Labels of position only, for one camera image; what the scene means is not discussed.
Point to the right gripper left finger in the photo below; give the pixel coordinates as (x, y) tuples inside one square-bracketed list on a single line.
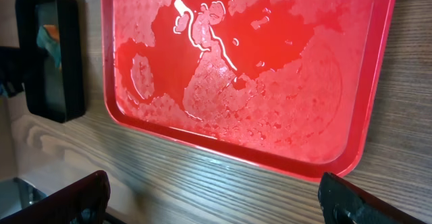
[(84, 201)]

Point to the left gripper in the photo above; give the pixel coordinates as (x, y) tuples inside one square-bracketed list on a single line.
[(16, 70)]

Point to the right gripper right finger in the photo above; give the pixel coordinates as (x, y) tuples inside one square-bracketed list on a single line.
[(342, 202)]

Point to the green orange sponge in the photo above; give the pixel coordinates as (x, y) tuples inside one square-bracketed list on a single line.
[(48, 38)]

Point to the black rectangular water tray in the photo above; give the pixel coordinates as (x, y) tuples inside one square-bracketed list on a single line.
[(53, 93)]

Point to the red plastic tray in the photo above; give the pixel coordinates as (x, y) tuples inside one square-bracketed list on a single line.
[(286, 85)]

